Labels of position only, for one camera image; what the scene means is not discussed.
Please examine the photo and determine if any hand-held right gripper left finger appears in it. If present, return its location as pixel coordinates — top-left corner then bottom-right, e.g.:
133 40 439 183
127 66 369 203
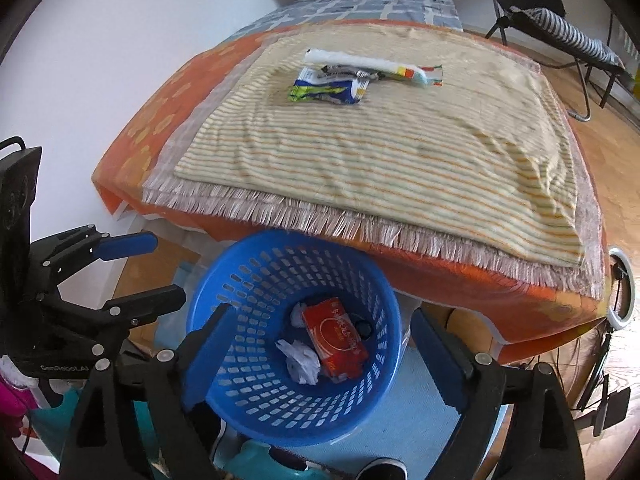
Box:
59 304 237 480

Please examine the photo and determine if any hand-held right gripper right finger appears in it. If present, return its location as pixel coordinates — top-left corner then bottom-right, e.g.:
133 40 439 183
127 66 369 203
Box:
410 306 587 480

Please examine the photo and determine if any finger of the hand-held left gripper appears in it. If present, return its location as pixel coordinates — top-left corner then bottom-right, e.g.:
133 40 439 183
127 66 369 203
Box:
37 284 187 358
30 225 159 273

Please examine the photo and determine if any blue plastic basket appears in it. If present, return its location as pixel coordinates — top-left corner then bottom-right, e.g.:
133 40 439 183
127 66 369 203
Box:
186 230 404 447

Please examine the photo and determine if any white plastic bag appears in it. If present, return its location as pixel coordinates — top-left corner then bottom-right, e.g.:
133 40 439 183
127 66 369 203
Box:
275 339 322 386

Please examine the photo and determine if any red carton box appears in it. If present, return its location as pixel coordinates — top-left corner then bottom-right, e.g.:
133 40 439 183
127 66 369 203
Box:
301 297 370 382

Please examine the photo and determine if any light blue floor mat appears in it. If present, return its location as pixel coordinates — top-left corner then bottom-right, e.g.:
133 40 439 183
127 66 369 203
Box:
300 345 476 480

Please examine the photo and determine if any black white shoe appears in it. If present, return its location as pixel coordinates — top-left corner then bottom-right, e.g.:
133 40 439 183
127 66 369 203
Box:
357 457 409 480

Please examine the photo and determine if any orange floral tablecloth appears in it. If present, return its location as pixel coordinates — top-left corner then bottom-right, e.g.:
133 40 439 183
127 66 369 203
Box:
91 19 613 365

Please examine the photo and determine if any black phone holder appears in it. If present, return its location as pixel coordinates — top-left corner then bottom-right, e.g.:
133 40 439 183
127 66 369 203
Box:
594 375 632 437

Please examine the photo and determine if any pink fringed cloth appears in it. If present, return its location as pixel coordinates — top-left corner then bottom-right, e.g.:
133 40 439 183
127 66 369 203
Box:
141 22 606 302

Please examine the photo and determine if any yellow striped towel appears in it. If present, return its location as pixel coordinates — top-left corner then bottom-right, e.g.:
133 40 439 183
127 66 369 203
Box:
172 27 587 268

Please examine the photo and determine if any blue white snack wrapper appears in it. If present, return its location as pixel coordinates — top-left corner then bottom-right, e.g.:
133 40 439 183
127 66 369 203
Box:
289 66 372 106

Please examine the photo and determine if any dark foil wrapper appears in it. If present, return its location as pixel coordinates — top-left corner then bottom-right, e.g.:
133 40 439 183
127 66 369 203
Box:
319 63 373 82

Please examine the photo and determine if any white tube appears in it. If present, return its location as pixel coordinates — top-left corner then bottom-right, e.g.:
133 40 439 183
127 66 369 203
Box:
304 48 437 87

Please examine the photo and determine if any blue plaid bed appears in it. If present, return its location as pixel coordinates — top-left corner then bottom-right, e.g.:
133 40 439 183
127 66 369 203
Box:
239 0 465 43

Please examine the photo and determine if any striped cloth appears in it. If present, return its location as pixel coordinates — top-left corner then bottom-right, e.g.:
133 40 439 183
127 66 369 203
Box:
525 7 627 67

